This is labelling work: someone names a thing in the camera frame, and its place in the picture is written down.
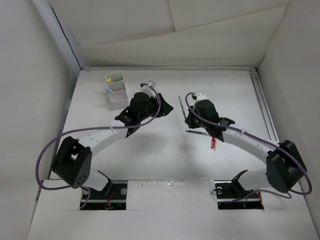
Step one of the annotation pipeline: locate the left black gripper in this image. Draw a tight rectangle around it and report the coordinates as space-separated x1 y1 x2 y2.
138 93 173 122

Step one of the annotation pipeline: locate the black pen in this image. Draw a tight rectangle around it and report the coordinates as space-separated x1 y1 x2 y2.
178 95 187 120

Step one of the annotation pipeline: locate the dark blue pen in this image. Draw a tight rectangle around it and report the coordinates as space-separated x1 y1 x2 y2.
185 129 208 136

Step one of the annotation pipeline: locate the red pen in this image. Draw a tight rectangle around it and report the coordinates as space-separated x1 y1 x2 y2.
210 137 217 151

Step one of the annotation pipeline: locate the blue marker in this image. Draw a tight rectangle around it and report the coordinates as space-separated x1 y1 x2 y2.
105 88 113 93

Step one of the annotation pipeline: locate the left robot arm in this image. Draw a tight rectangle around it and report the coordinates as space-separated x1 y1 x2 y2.
51 92 174 199

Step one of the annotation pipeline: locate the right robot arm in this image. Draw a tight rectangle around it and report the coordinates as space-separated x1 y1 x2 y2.
185 92 309 197

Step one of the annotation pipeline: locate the white three-compartment organizer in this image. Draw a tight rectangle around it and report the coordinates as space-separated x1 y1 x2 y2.
104 71 129 109

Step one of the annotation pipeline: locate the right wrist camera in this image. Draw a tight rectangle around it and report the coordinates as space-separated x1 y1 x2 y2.
195 92 208 102

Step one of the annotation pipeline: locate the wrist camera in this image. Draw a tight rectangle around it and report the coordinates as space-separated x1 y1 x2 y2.
195 92 208 102
140 80 156 98

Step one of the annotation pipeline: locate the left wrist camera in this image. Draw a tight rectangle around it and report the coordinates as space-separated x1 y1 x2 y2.
140 80 156 98

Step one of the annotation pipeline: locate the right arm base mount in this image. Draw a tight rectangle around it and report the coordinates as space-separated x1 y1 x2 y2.
211 170 264 210

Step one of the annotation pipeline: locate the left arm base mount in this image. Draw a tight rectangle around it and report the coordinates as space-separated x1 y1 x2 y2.
79 171 128 211

